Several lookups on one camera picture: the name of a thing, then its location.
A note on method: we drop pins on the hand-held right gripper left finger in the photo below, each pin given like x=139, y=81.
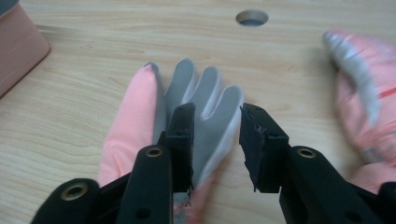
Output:
x=182, y=140

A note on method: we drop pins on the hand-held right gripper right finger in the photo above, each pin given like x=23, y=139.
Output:
x=264, y=155

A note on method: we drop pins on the pink glove with grey palm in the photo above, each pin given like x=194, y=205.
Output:
x=130, y=124
x=358, y=118

